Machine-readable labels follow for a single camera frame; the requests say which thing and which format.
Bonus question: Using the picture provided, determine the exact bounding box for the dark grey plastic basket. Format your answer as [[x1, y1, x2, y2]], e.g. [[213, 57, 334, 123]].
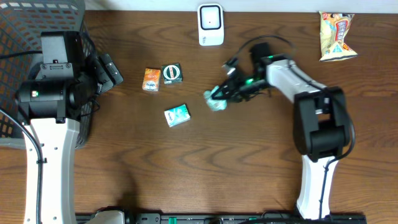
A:
[[0, 0, 97, 150]]

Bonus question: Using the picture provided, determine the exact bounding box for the orange tissue pack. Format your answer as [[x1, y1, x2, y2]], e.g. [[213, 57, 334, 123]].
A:
[[142, 68, 160, 91]]

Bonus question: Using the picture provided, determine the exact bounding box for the mint green snack pouch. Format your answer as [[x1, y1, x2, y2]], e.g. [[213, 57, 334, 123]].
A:
[[203, 86, 227, 111]]

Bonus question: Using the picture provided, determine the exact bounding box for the white barcode scanner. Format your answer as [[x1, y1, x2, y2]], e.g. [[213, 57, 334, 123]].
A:
[[197, 3, 224, 46]]

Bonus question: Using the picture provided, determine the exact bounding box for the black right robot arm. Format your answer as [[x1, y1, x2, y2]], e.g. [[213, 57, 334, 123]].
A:
[[206, 54, 354, 220]]

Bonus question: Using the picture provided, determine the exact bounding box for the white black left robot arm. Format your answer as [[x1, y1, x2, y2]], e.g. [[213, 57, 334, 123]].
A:
[[16, 31, 123, 223]]

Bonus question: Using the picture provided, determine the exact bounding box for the green tissue pack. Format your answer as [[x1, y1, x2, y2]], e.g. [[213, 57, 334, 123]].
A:
[[164, 104, 191, 127]]

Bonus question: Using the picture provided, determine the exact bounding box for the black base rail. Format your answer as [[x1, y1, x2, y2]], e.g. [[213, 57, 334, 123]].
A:
[[76, 212, 368, 224]]

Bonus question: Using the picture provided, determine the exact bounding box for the round green white item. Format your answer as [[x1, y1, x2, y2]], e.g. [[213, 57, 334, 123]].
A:
[[161, 63, 183, 85]]

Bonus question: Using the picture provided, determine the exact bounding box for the yellow white snack bag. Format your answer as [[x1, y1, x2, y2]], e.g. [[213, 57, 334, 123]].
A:
[[319, 11, 358, 62]]

